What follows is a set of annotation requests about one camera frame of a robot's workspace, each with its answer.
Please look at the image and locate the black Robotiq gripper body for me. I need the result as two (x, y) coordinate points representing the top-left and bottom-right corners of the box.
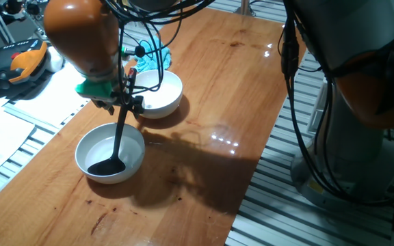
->
(90, 94), (136, 109)

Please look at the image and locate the white computer mouse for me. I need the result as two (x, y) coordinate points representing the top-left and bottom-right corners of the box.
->
(45, 46), (64, 73)

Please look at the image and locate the teal terry cloth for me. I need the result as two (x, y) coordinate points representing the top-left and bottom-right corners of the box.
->
(133, 36), (172, 74)

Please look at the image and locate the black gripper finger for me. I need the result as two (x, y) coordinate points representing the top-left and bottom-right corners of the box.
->
(101, 102), (116, 116)
(131, 95), (146, 120)

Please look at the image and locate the orange black teach pendant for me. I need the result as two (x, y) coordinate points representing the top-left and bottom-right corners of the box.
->
(0, 38), (49, 92)

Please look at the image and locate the black ladle with red accents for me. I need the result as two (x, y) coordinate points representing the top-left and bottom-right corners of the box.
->
(87, 67), (138, 177)

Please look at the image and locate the aluminium frame post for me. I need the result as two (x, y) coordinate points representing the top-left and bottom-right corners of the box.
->
(233, 0), (257, 17)

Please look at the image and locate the white ceramic bowl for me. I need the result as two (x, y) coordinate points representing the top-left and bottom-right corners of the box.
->
(133, 69), (184, 120)
(75, 122), (146, 185)

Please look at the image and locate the glossy wooden board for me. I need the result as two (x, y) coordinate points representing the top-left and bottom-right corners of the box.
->
(0, 3), (313, 246)

